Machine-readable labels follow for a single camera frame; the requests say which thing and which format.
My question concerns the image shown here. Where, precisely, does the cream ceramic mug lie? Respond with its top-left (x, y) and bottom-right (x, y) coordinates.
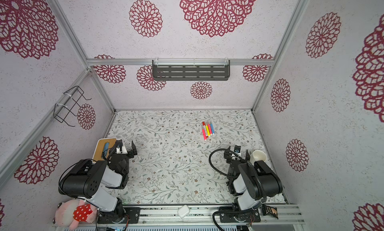
top-left (250, 150), bottom-right (268, 164)

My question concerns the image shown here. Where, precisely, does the white wooden-top tissue box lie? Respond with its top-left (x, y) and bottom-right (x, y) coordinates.
top-left (92, 138), bottom-right (117, 161)

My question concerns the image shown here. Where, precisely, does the white pink-tip marker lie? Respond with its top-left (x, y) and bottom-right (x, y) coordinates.
top-left (202, 122), bottom-right (208, 137)

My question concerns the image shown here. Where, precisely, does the dark metal wall shelf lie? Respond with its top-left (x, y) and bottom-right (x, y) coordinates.
top-left (152, 60), bottom-right (231, 81)

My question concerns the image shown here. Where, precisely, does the pink highlighter pen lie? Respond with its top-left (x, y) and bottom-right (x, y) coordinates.
top-left (202, 127), bottom-right (207, 141)

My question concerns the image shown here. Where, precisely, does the black wire wall rack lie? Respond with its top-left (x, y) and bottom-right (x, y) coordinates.
top-left (53, 86), bottom-right (92, 127)

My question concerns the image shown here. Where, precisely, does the pink plush toy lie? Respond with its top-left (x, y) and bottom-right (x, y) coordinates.
top-left (53, 199), bottom-right (98, 231)

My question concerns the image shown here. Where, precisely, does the small circuit board on rail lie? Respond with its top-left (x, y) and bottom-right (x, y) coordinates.
top-left (262, 204), bottom-right (279, 220)

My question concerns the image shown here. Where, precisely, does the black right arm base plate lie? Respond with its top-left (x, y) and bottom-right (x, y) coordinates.
top-left (219, 207), bottom-right (261, 223)

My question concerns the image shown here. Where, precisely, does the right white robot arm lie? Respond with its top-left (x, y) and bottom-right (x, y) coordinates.
top-left (224, 146), bottom-right (283, 212)

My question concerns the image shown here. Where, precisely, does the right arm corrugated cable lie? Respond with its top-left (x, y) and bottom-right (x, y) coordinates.
top-left (208, 148), bottom-right (266, 231)

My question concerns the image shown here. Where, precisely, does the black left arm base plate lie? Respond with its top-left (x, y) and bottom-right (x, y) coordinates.
top-left (97, 207), bottom-right (141, 225)

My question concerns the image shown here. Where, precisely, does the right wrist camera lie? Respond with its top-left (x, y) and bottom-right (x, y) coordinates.
top-left (234, 145), bottom-right (241, 156)

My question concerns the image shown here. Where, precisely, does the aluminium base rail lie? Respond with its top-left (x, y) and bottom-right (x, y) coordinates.
top-left (52, 203), bottom-right (305, 231)

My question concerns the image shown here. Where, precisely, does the white pad on rail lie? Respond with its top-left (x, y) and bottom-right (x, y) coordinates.
top-left (178, 205), bottom-right (191, 219)

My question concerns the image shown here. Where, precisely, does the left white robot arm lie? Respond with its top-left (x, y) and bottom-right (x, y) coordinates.
top-left (58, 140), bottom-right (138, 217)

